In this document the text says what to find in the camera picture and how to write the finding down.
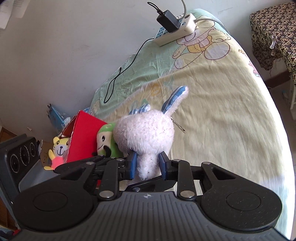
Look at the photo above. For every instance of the green plush toy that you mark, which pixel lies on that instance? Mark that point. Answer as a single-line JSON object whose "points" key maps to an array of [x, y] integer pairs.
{"points": [[106, 145]]}

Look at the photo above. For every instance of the patterned covered bench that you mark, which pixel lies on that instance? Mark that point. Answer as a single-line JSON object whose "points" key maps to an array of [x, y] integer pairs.
{"points": [[273, 36]]}

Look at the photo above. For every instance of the blue packages beside bed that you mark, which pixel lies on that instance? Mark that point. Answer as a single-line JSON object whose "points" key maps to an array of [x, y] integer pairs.
{"points": [[58, 120]]}

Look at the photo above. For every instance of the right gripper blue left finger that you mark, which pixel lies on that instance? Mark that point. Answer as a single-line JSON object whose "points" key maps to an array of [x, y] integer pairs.
{"points": [[131, 165]]}

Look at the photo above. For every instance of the white power strip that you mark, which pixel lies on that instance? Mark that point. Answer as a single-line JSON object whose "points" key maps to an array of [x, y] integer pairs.
{"points": [[187, 27]]}

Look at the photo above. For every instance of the red cardboard box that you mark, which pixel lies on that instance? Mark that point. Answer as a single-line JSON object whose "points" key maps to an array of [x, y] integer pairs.
{"points": [[81, 131]]}

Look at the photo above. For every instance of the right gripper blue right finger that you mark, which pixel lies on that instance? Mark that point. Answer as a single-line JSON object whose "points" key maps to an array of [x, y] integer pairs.
{"points": [[163, 161]]}

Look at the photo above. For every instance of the black charger adapter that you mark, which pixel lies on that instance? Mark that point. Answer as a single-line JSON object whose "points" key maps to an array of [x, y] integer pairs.
{"points": [[167, 20]]}

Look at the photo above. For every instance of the yellow plush tiger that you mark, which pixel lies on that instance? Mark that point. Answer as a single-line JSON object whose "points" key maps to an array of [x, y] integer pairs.
{"points": [[59, 153]]}

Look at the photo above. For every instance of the cartoon print bed sheet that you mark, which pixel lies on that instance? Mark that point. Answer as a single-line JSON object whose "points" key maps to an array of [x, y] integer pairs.
{"points": [[229, 117]]}

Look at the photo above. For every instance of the white plush rabbit blue ears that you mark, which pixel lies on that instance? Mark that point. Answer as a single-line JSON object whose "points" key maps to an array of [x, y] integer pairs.
{"points": [[149, 133]]}

